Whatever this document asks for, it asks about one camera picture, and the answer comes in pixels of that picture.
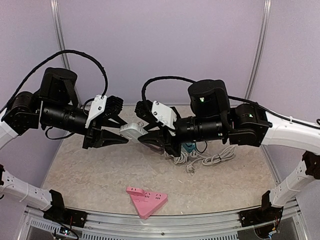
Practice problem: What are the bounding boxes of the teal power strip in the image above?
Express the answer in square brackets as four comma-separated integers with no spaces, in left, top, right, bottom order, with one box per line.
[181,143,196,153]

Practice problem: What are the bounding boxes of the white square charger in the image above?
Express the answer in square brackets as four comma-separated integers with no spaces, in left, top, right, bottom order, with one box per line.
[119,123,148,143]

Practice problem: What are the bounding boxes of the black usb cable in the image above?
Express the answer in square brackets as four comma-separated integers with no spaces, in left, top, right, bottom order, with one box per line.
[194,141,209,154]

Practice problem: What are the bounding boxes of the pink triangular power strip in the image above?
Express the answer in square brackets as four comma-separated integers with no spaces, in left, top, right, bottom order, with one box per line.
[129,190,168,220]

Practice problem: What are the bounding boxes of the purple power strip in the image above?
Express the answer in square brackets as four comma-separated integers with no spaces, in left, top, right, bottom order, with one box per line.
[145,143,164,155]

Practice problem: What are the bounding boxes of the pink square plug adapter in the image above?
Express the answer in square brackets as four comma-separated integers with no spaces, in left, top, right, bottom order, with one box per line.
[126,186,145,197]

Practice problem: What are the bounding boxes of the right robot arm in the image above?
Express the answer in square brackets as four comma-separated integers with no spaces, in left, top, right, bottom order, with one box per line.
[135,79,320,222]

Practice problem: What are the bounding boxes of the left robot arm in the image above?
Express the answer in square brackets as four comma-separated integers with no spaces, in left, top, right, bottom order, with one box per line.
[3,67,128,149]

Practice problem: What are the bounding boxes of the white round plug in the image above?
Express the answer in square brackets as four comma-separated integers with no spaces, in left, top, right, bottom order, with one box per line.
[189,151,198,158]

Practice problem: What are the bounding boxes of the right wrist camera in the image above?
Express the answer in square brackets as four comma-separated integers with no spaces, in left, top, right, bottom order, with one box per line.
[134,100,178,131]

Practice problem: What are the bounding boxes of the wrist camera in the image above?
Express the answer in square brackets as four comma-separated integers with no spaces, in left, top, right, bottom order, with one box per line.
[85,95,124,129]
[134,100,178,131]

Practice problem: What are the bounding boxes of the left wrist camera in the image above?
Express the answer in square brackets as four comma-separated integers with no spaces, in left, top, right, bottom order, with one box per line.
[85,95,124,129]

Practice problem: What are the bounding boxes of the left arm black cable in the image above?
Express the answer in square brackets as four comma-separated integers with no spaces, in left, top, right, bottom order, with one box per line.
[0,49,109,116]

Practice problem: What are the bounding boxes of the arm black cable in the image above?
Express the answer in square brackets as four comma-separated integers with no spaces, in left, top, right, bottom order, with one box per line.
[141,76,320,131]
[0,49,109,116]

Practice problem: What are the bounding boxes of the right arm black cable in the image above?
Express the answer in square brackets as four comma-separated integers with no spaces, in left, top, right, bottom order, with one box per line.
[141,76,320,131]

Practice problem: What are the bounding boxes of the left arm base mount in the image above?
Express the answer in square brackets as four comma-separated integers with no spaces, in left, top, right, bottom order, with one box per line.
[42,207,88,228]

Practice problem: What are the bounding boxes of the aluminium front rail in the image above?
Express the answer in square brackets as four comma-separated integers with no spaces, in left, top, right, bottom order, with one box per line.
[17,200,310,240]

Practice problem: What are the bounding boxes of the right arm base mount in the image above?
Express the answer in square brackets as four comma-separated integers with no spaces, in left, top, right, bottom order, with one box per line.
[238,206,284,228]

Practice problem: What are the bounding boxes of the right aluminium corner post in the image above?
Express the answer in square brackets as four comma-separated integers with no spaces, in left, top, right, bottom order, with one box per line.
[244,0,272,100]

